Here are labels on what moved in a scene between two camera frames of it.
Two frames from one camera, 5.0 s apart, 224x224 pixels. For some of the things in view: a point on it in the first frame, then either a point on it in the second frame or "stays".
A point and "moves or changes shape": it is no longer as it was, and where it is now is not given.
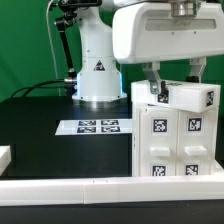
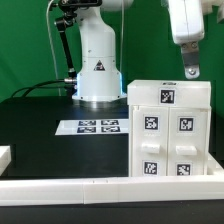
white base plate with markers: [94, 127] stays
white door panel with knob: [158, 142] moves or changes shape
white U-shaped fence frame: [18, 192] stays
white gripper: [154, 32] -> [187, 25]
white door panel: [195, 143] moves or changes shape
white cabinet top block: [189, 96] moves or changes shape
